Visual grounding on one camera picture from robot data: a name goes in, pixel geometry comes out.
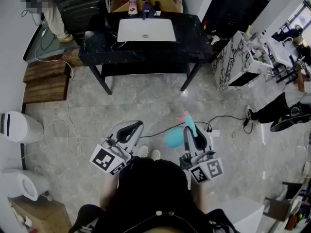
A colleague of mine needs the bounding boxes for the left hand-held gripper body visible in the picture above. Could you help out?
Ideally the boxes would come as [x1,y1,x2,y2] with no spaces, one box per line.
[89,137,134,177]

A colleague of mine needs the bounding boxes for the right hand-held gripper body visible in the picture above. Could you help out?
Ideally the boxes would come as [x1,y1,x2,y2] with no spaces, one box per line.
[179,149,225,185]

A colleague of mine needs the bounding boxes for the person's right forearm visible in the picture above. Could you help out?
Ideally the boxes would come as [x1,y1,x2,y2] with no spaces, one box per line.
[189,181,210,215]

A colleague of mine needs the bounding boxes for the person's left forearm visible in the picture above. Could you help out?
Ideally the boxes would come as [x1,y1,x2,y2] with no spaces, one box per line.
[99,170,120,211]

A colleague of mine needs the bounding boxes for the clear pump soap bottle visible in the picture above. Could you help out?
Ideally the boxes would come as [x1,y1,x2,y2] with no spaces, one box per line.
[127,0,138,16]

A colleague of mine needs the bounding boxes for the person's left white shoe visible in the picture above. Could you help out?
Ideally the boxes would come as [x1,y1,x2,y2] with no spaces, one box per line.
[138,145,150,159]

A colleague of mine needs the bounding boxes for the person's black shirt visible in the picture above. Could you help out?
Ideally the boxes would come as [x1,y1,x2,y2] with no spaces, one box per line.
[69,155,241,233]

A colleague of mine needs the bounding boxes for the white box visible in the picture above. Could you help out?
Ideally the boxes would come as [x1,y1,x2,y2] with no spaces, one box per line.
[218,197,265,233]

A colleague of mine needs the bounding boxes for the black marble table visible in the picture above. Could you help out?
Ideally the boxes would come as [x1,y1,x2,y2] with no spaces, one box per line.
[78,11,215,96]

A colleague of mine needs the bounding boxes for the white marble pattern cabinet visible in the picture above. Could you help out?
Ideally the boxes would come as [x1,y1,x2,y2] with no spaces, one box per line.
[212,30,275,91]

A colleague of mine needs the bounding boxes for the small cardboard box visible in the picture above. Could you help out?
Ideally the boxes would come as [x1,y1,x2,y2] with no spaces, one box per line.
[8,195,73,233]

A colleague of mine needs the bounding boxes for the wooden slatted step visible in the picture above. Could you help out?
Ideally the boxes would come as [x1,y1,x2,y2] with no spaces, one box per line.
[22,59,73,104]

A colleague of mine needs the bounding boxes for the white lidded bin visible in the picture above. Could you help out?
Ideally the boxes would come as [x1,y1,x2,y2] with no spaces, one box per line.
[0,110,45,145]

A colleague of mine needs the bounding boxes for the white toilet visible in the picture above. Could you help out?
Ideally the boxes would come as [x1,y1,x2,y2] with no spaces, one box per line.
[0,169,53,202]

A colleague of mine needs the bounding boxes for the white sink basin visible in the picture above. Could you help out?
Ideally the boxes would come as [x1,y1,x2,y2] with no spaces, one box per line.
[117,18,177,43]

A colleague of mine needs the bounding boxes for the grey platform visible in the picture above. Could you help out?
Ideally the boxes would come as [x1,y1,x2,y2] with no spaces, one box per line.
[23,23,81,64]

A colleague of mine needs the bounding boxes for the dark blue cloth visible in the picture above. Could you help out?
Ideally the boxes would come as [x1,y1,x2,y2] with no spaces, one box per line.
[140,0,158,20]

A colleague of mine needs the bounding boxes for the black drawer cabinet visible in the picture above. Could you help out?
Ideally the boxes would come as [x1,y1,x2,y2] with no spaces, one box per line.
[54,0,108,46]

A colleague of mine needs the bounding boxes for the large black cabinet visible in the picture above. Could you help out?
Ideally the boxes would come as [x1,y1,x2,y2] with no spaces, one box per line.
[201,0,272,36]

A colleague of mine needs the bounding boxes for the black floor cable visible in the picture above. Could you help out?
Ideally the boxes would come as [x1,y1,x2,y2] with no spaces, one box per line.
[139,115,254,138]

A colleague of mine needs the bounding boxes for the white floor cable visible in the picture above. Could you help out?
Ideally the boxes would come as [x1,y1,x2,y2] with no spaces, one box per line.
[21,28,82,160]

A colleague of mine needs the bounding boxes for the beaded black cord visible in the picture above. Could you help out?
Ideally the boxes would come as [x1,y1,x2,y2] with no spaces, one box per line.
[126,210,195,233]

